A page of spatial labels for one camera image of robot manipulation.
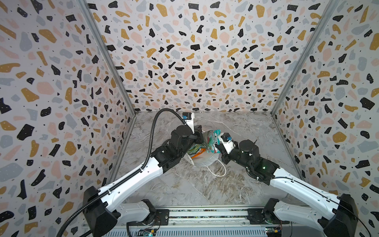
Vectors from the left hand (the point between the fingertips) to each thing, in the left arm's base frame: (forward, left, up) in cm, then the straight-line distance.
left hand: (203, 124), depth 68 cm
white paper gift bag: (-5, -3, -26) cm, 26 cm away
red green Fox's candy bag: (-2, -5, -11) cm, 12 cm away
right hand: (-5, -6, -8) cm, 11 cm away
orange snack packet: (+1, 0, -27) cm, 27 cm away
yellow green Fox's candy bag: (+1, +4, -24) cm, 25 cm away
